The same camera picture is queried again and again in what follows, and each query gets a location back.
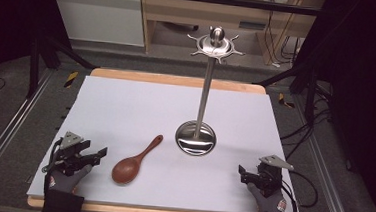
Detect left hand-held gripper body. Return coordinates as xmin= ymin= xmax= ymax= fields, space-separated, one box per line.
xmin=50 ymin=130 xmax=93 ymax=177

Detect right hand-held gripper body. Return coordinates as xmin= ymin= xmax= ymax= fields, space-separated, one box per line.
xmin=252 ymin=153 xmax=297 ymax=201

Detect person's right hand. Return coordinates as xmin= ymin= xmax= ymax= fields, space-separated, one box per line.
xmin=244 ymin=181 xmax=289 ymax=212

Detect person's left hand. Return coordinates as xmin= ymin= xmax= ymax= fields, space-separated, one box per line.
xmin=44 ymin=160 xmax=94 ymax=195

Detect brown wooden spoon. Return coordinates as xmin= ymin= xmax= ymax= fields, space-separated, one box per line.
xmin=110 ymin=131 xmax=165 ymax=188

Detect white table mat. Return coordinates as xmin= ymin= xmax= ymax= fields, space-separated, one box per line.
xmin=25 ymin=71 xmax=309 ymax=212

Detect yellow black striped marker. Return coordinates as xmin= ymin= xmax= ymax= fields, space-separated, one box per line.
xmin=277 ymin=92 xmax=297 ymax=110
xmin=63 ymin=69 xmax=79 ymax=90

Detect steel utensil stand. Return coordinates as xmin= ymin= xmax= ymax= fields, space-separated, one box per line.
xmin=173 ymin=22 xmax=249 ymax=160

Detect black metal stand legs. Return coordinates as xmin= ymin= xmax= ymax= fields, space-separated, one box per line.
xmin=249 ymin=56 xmax=321 ymax=124
xmin=25 ymin=34 xmax=98 ymax=104

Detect black curtain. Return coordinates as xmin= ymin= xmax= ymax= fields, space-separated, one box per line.
xmin=283 ymin=0 xmax=376 ymax=212
xmin=0 ymin=0 xmax=76 ymax=107

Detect white cabinet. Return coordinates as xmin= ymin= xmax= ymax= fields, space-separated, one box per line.
xmin=46 ymin=0 xmax=149 ymax=48

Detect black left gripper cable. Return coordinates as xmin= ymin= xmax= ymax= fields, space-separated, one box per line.
xmin=40 ymin=137 xmax=64 ymax=191

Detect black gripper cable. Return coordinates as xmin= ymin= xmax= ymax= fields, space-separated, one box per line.
xmin=278 ymin=168 xmax=322 ymax=212
xmin=40 ymin=137 xmax=64 ymax=191

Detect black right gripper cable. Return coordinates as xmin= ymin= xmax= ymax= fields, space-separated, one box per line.
xmin=278 ymin=168 xmax=322 ymax=212

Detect black floor cables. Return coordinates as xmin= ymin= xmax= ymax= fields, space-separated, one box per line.
xmin=277 ymin=76 xmax=336 ymax=164

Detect metal floor rail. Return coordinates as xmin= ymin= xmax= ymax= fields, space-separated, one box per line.
xmin=0 ymin=65 xmax=56 ymax=208
xmin=284 ymin=92 xmax=376 ymax=212

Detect hanging black cables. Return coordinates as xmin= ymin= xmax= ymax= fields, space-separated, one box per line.
xmin=263 ymin=9 xmax=306 ymax=70

